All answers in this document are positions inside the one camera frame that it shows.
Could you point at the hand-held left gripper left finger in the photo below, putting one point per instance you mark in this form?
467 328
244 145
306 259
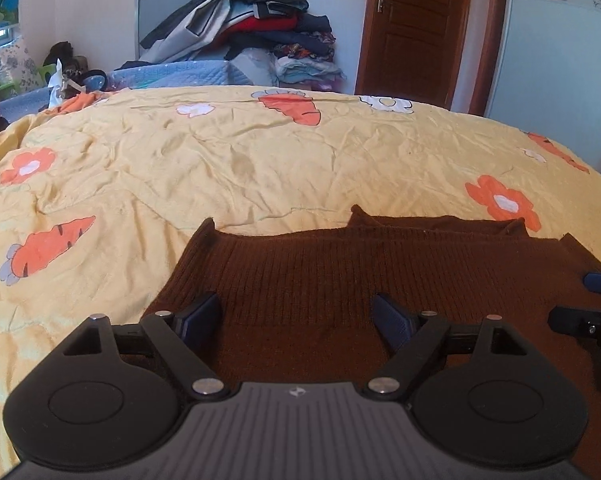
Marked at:
200 315

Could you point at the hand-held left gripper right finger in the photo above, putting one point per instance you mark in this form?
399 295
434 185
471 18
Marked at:
393 320

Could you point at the brown knit sweater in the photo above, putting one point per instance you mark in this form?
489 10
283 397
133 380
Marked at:
305 270

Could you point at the pile of clothes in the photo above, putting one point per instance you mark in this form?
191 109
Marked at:
260 25

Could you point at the yellow printed bed quilt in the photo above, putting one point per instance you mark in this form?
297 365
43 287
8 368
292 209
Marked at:
180 160

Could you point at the white sliding wardrobe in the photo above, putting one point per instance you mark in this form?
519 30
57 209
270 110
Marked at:
545 60

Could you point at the blue quilted blanket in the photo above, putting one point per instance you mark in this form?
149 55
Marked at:
180 72

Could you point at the white crumpled paper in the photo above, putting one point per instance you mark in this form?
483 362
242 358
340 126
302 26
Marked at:
58 87

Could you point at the brown wooden door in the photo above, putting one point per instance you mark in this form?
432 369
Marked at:
415 35

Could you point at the dark bag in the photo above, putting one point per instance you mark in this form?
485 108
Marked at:
60 52

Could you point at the grey framed panel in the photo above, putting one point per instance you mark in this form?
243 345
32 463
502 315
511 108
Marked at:
155 15

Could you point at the floral pillow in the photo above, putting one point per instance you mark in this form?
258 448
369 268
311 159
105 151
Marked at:
15 62

